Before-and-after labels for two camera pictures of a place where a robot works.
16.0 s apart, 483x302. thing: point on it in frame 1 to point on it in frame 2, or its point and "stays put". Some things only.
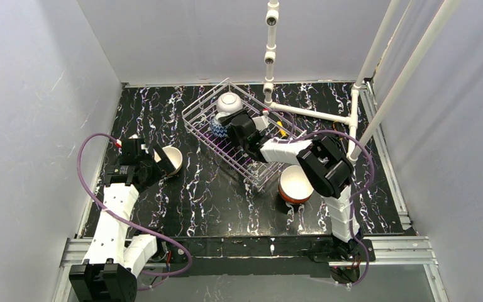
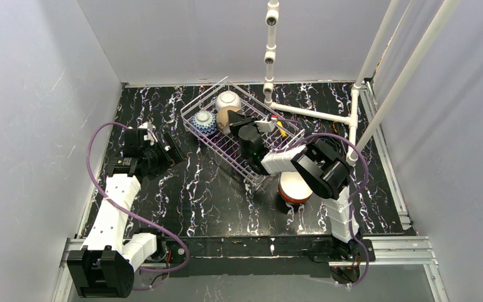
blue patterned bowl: [219, 129] to [204, 123]
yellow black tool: [283, 133] stays put
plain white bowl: [229, 102] stays put
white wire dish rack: [234, 124] stays put
